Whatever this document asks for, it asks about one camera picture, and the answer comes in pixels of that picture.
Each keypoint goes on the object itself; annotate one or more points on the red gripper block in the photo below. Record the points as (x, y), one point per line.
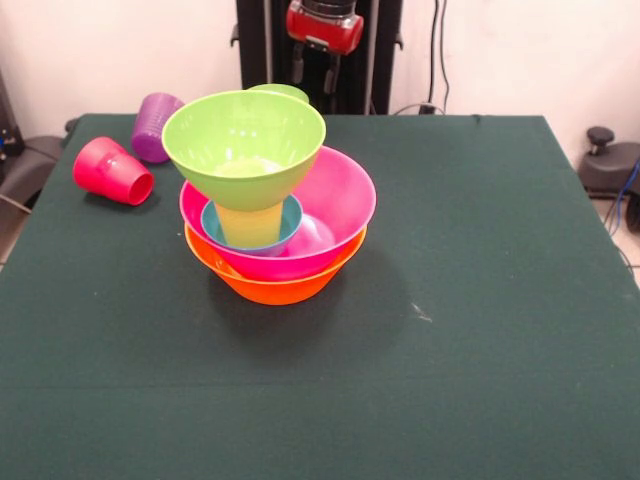
(325, 30)

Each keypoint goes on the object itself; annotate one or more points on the small green plastic bowl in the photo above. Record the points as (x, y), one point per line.
(290, 91)

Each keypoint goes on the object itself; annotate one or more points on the large green plastic bowl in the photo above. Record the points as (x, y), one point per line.
(240, 135)

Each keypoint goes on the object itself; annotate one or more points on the pink plastic bowl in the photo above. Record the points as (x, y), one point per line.
(345, 200)

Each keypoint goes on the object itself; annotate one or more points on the light blue plastic bowl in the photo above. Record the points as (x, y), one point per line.
(292, 220)

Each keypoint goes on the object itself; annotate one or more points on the yellow plastic cup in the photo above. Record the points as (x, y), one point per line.
(250, 225)

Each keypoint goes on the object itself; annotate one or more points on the purple plastic cup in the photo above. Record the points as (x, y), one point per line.
(152, 125)

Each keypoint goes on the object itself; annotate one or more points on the orange plastic bowl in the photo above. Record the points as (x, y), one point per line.
(280, 292)

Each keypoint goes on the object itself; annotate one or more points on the red plastic cup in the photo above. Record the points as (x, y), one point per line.
(107, 170)

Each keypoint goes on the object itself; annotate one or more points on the black floor stand base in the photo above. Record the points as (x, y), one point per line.
(30, 165)
(610, 167)

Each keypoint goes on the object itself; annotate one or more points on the black equipment box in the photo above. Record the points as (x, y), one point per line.
(9, 125)

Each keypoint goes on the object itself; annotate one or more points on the dark green tablecloth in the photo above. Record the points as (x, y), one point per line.
(475, 375)

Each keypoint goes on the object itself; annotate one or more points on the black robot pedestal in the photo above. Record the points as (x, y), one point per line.
(255, 50)

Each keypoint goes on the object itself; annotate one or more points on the black wall plug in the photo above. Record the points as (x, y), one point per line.
(426, 107)

